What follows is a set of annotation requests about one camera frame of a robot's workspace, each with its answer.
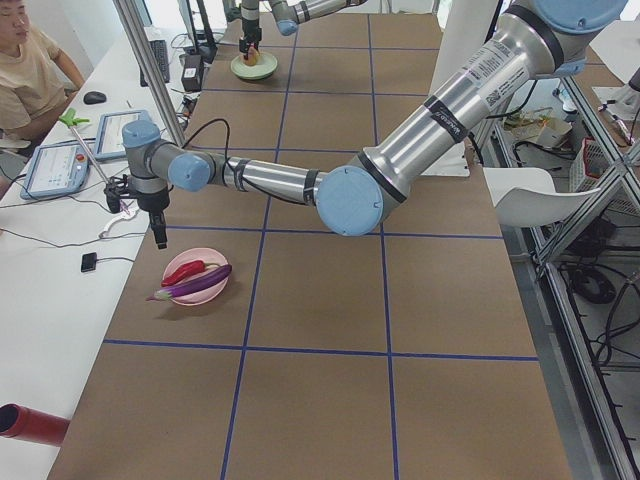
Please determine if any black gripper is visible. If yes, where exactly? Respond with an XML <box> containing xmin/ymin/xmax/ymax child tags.
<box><xmin>240</xmin><ymin>18</ymin><xmax>262</xmax><ymax>45</ymax></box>
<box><xmin>136</xmin><ymin>187</ymin><xmax>170</xmax><ymax>249</ymax></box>

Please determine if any yellow pink peach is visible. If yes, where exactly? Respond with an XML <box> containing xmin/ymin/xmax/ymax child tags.
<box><xmin>242</xmin><ymin>46</ymin><xmax>260</xmax><ymax>67</ymax></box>

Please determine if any red chili pepper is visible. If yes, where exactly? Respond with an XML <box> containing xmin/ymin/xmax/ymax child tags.
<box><xmin>161</xmin><ymin>260</ymin><xmax>219</xmax><ymax>287</ymax></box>

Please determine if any purple eggplant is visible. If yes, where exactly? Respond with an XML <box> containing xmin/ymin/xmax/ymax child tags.
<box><xmin>147</xmin><ymin>264</ymin><xmax>232</xmax><ymax>301</ymax></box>

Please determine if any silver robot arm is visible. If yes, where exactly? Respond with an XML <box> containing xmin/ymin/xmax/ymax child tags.
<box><xmin>240</xmin><ymin>0</ymin><xmax>366</xmax><ymax>49</ymax></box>
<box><xmin>106</xmin><ymin>1</ymin><xmax>624</xmax><ymax>248</ymax></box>

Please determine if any light green plate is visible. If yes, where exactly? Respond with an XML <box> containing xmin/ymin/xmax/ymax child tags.
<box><xmin>230</xmin><ymin>52</ymin><xmax>278</xmax><ymax>81</ymax></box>

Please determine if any small black square device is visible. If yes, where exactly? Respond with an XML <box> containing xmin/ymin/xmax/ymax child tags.
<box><xmin>80</xmin><ymin>252</ymin><xmax>98</xmax><ymax>273</ymax></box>

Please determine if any far teach pendant tablet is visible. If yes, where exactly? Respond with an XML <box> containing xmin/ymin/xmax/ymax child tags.
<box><xmin>93</xmin><ymin>109</ymin><xmax>150</xmax><ymax>161</ymax></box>

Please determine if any teach pendant tablet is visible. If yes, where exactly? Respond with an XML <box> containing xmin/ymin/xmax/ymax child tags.
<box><xmin>93</xmin><ymin>109</ymin><xmax>150</xmax><ymax>161</ymax></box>
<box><xmin>20</xmin><ymin>143</ymin><xmax>89</xmax><ymax>200</ymax></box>

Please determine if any pink plate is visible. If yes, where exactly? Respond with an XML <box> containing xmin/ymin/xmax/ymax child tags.
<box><xmin>162</xmin><ymin>247</ymin><xmax>229</xmax><ymax>306</ymax></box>

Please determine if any black keyboard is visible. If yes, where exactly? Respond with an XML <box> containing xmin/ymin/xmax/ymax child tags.
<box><xmin>149</xmin><ymin>40</ymin><xmax>170</xmax><ymax>84</ymax></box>

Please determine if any near teach pendant tablet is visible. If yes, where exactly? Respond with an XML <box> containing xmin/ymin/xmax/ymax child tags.
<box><xmin>20</xmin><ymin>143</ymin><xmax>89</xmax><ymax>200</ymax></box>

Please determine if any long metal grabber stick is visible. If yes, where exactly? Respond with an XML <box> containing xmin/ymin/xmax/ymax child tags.
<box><xmin>58</xmin><ymin>107</ymin><xmax>133</xmax><ymax>212</ymax></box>

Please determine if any black computer mouse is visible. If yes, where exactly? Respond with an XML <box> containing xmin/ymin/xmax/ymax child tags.
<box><xmin>83</xmin><ymin>91</ymin><xmax>107</xmax><ymax>105</ymax></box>

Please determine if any seated person beige shirt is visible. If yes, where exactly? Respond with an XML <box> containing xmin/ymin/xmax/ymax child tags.
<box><xmin>1</xmin><ymin>1</ymin><xmax>85</xmax><ymax>143</ymax></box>

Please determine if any red cylinder bottle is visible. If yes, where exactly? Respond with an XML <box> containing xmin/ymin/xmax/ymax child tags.
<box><xmin>1</xmin><ymin>404</ymin><xmax>70</xmax><ymax>447</ymax></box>

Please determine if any white plastic chair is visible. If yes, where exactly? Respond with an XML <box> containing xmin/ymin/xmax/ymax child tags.
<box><xmin>483</xmin><ymin>167</ymin><xmax>601</xmax><ymax>228</ymax></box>

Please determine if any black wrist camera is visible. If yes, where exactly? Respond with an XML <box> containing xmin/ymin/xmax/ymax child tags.
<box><xmin>103</xmin><ymin>174</ymin><xmax>130</xmax><ymax>214</ymax></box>

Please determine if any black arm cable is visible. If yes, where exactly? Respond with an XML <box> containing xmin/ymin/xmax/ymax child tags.
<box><xmin>179</xmin><ymin>117</ymin><xmax>321</xmax><ymax>206</ymax></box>

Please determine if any aluminium frame post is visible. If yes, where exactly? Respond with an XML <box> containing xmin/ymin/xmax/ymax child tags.
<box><xmin>113</xmin><ymin>0</ymin><xmax>185</xmax><ymax>145</ymax></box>

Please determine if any white wire basket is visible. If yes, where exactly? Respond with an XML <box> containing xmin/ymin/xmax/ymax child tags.
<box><xmin>569</xmin><ymin>138</ymin><xmax>609</xmax><ymax>192</ymax></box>

